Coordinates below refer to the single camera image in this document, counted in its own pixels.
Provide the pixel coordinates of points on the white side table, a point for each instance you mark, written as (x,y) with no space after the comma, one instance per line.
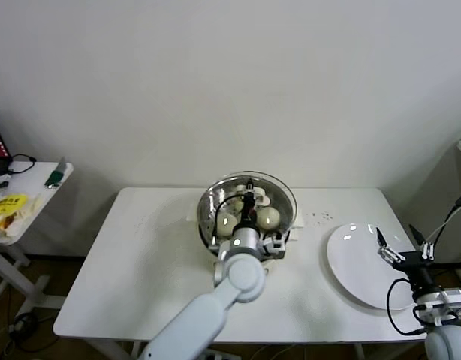
(46,195)

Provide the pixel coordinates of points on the yellow plastic food bag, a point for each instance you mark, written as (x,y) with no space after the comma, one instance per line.
(9,206)

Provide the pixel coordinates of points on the white power strip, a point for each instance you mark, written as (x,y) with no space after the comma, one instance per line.
(215,355)

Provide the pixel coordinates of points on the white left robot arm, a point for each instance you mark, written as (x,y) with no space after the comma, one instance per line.
(200,318)

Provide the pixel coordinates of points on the round glass pot lid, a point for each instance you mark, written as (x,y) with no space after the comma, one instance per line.
(283,195)

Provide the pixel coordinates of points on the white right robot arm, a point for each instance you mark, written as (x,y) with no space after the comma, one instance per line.
(444,341)

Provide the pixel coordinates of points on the white table leg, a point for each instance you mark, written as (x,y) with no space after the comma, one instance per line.
(360,351)

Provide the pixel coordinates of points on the small black device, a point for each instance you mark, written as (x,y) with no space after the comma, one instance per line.
(1,184)

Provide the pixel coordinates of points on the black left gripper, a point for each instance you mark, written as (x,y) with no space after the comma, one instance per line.
(249,210)

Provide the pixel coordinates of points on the white oval plate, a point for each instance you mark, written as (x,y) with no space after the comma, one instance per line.
(350,262)

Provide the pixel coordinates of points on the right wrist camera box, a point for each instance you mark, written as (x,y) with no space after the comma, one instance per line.
(455,296)

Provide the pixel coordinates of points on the perforated steel steamer basket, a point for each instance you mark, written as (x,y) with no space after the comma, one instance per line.
(205,236)

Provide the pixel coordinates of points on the white steamed baozi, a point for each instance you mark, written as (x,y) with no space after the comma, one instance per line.
(236,204)
(226,225)
(270,217)

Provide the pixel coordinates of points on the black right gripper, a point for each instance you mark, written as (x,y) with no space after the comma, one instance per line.
(414,266)

